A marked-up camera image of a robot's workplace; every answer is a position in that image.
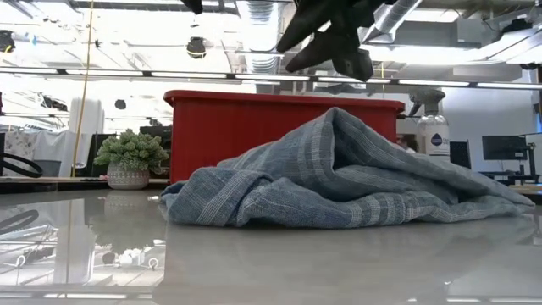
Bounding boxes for ribbed silver ventilation duct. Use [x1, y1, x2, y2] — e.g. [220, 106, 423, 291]
[235, 0, 283, 94]

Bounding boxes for blue white striped shirt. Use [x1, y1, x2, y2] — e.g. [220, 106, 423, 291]
[159, 107, 537, 230]

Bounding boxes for small potted green plant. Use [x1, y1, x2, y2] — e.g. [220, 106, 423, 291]
[93, 129, 170, 191]

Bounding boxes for yellow cord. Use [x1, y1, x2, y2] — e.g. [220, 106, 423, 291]
[70, 0, 96, 178]

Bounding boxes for red plastic laundry bin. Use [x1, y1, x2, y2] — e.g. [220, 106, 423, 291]
[163, 89, 407, 184]

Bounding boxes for long ceiling light strip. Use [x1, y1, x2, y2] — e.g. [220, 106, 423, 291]
[0, 66, 542, 91]

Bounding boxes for black cable loop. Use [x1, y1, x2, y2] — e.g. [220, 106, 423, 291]
[0, 152, 44, 179]

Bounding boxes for small black monitor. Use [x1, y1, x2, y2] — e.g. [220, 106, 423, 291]
[449, 141, 472, 169]

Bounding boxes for clear spray bottle grey trigger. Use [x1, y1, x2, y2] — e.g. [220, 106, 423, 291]
[407, 88, 452, 164]

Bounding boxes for smooth silver ventilation duct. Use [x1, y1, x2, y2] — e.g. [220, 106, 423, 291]
[337, 0, 425, 80]

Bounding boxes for black computer monitor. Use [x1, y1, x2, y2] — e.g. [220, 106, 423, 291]
[481, 134, 541, 186]

